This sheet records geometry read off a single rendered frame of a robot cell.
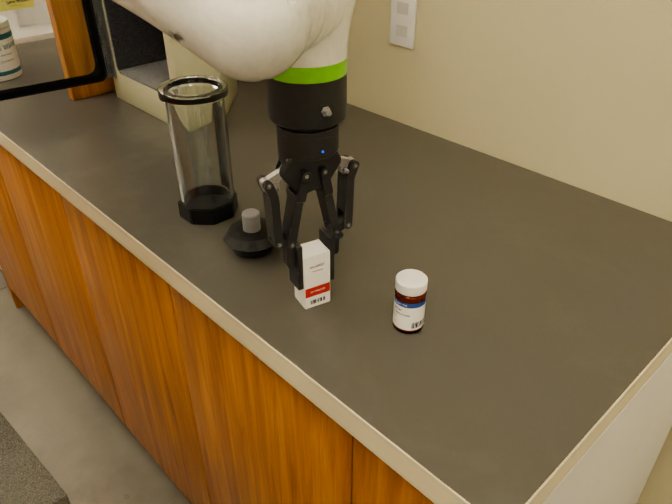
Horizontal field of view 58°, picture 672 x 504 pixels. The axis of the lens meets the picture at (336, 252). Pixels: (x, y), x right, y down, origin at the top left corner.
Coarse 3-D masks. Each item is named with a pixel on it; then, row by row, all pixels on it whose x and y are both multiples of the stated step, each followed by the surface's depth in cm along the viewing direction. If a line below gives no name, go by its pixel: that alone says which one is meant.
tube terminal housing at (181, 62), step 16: (112, 48) 148; (176, 48) 128; (144, 64) 155; (176, 64) 129; (192, 64) 132; (208, 64) 135; (128, 80) 148; (224, 80) 143; (128, 96) 152; (144, 96) 145; (160, 112) 142
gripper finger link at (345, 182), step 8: (352, 160) 78; (352, 168) 78; (344, 176) 79; (352, 176) 79; (344, 184) 79; (352, 184) 79; (344, 192) 80; (352, 192) 80; (344, 200) 80; (352, 200) 81; (336, 208) 83; (344, 208) 81; (352, 208) 81; (344, 216) 82; (352, 216) 82; (344, 224) 82
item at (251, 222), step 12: (252, 216) 94; (228, 228) 97; (240, 228) 97; (252, 228) 95; (264, 228) 97; (228, 240) 95; (240, 240) 94; (252, 240) 94; (264, 240) 94; (240, 252) 95; (252, 252) 95; (264, 252) 96
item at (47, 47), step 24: (0, 0) 131; (24, 0) 134; (48, 0) 137; (72, 0) 140; (0, 24) 133; (24, 24) 136; (48, 24) 139; (72, 24) 142; (0, 48) 135; (24, 48) 138; (48, 48) 141; (72, 48) 144; (0, 72) 138; (24, 72) 140; (48, 72) 143; (72, 72) 146
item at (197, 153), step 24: (168, 96) 92; (192, 96) 92; (168, 120) 97; (192, 120) 94; (216, 120) 96; (192, 144) 96; (216, 144) 98; (192, 168) 99; (216, 168) 100; (192, 192) 101; (216, 192) 102
